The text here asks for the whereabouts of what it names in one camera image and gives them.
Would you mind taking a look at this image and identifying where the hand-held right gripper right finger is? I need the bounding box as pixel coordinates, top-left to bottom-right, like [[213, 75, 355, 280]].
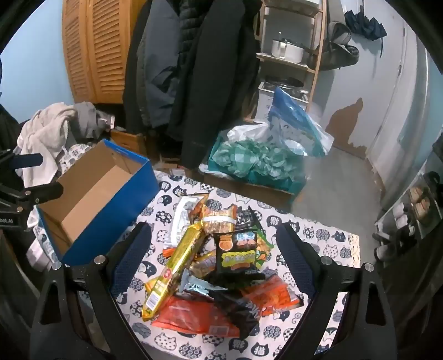
[[275, 222, 400, 360]]

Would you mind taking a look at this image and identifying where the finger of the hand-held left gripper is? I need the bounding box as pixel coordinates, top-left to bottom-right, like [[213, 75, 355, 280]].
[[0, 182, 65, 212], [0, 150, 44, 170]]

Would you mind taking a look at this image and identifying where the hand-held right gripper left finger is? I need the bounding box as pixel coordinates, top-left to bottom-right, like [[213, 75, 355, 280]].
[[29, 222, 153, 360]]

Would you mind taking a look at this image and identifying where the orange striped snack packet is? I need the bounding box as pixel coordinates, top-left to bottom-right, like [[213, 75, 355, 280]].
[[242, 275, 306, 316]]

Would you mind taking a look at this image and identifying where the green snack packet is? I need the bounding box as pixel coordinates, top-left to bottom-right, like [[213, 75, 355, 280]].
[[254, 222, 275, 265]]

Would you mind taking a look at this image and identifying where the long gold snack packet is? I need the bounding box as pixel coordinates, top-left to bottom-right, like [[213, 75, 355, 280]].
[[142, 222, 208, 321]]

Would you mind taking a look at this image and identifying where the blue cardboard box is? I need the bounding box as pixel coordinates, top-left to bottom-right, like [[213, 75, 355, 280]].
[[36, 139, 160, 266]]

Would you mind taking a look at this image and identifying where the cat print tablecloth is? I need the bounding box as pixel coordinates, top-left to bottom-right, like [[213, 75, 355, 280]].
[[28, 169, 360, 360]]

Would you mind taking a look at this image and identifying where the black snack packet orange print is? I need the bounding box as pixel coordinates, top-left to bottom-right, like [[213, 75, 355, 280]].
[[211, 228, 266, 282]]

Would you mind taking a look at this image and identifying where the black patterned snack packet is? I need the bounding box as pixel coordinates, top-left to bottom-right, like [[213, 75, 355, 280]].
[[237, 206, 261, 230]]

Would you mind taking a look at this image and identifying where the white silver snack packet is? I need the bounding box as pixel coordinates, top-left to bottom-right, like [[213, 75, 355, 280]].
[[169, 196, 205, 245]]

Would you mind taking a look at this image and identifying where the black glossy snack packet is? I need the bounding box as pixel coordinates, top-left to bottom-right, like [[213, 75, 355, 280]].
[[208, 287, 261, 340]]

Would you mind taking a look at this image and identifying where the grey cloth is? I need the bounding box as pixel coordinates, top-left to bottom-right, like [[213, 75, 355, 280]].
[[70, 101, 112, 143]]

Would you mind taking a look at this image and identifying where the silver foil snack packet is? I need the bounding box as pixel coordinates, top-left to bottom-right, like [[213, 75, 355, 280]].
[[182, 269, 227, 295]]

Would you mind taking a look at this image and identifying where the orange snack packet white label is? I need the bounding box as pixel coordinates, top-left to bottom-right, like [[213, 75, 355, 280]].
[[152, 294, 241, 338]]

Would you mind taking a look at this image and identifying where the orange cracker packet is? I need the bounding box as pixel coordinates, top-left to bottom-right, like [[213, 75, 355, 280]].
[[193, 204, 238, 236]]

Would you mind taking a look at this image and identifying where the wooden crate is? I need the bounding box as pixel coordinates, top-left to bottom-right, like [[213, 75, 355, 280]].
[[110, 130, 148, 157]]

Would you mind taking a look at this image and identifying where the shoe rack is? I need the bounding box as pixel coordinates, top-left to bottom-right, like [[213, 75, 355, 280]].
[[372, 169, 443, 264]]

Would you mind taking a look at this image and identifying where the white bag with green cloth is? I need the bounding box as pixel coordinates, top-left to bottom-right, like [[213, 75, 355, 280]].
[[199, 123, 309, 184]]

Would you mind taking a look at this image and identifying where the wooden louvered cabinet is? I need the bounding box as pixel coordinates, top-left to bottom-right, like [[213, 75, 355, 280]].
[[62, 0, 148, 105]]

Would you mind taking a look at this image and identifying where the blue plastic bag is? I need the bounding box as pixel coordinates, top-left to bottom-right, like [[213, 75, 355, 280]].
[[267, 86, 335, 159]]

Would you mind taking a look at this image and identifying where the grey hanging jacket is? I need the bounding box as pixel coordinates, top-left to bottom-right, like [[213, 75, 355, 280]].
[[123, 0, 182, 130]]

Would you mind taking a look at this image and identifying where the white box with metal pot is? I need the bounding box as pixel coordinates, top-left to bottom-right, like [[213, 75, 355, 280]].
[[257, 78, 309, 122]]

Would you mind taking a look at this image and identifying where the white door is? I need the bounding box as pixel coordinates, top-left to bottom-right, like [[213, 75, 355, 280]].
[[366, 21, 443, 208]]

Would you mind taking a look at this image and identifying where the black hanging jacket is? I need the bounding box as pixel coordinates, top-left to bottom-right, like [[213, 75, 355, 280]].
[[169, 0, 262, 170]]

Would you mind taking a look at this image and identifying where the wooden shelf rack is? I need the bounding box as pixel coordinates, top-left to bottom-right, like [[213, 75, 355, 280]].
[[255, 0, 328, 106]]

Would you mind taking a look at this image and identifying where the white pot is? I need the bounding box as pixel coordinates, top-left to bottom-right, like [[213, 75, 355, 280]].
[[271, 39, 306, 64]]

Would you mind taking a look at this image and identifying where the grey hanging bag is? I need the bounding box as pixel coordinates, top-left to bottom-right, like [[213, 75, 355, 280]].
[[307, 21, 361, 72]]

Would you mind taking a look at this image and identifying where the dark folded umbrella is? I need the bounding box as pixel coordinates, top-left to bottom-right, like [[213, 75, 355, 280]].
[[344, 10, 388, 41]]

